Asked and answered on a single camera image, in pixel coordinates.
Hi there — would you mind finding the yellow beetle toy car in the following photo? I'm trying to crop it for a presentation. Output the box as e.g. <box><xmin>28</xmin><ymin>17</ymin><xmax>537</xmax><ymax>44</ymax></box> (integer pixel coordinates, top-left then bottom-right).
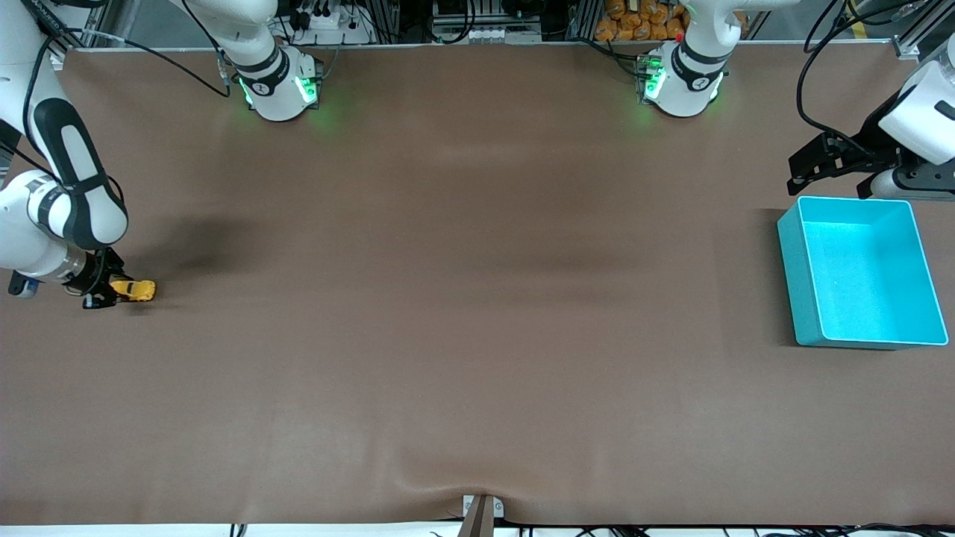
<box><xmin>110</xmin><ymin>279</ymin><xmax>157</xmax><ymax>303</ymax></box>

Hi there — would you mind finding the teal plastic storage bin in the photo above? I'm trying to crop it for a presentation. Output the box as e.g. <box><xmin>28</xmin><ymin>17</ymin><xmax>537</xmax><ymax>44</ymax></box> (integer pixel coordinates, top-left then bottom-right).
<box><xmin>777</xmin><ymin>195</ymin><xmax>950</xmax><ymax>351</ymax></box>

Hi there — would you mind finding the white power strip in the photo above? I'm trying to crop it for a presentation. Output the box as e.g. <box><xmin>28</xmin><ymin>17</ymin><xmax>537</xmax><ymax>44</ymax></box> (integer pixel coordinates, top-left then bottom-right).
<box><xmin>287</xmin><ymin>4</ymin><xmax>378</xmax><ymax>45</ymax></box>

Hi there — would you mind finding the white terminal block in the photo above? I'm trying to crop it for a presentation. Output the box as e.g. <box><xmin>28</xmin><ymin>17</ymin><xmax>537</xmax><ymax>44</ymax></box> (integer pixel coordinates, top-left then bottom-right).
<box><xmin>431</xmin><ymin>26</ymin><xmax>544</xmax><ymax>44</ymax></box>

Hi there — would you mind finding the brown table mat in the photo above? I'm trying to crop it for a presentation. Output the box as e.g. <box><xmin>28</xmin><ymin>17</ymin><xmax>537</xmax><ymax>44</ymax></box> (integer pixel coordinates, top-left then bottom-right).
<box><xmin>0</xmin><ymin>41</ymin><xmax>955</xmax><ymax>527</ymax></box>

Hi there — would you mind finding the metal table edge clamp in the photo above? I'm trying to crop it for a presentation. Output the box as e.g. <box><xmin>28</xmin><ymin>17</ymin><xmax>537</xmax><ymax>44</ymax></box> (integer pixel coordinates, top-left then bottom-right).
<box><xmin>462</xmin><ymin>494</ymin><xmax>505</xmax><ymax>537</ymax></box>

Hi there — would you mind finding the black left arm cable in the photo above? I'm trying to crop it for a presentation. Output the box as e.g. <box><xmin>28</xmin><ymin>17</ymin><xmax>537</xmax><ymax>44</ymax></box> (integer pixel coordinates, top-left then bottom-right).
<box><xmin>795</xmin><ymin>0</ymin><xmax>907</xmax><ymax>157</ymax></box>

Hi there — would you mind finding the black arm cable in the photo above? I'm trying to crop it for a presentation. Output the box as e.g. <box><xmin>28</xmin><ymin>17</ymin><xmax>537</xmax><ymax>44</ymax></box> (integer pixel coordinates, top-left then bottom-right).
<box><xmin>795</xmin><ymin>0</ymin><xmax>907</xmax><ymax>157</ymax></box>
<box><xmin>21</xmin><ymin>30</ymin><xmax>232</xmax><ymax>180</ymax></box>

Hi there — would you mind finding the aluminium frame rail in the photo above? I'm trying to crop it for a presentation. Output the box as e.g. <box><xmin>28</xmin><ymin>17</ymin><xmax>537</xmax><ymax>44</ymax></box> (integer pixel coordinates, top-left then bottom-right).
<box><xmin>892</xmin><ymin>0</ymin><xmax>955</xmax><ymax>60</ymax></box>

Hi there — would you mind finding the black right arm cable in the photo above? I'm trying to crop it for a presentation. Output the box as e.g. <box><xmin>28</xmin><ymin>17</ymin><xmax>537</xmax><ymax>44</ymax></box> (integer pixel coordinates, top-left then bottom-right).
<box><xmin>21</xmin><ymin>30</ymin><xmax>232</xmax><ymax>180</ymax></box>

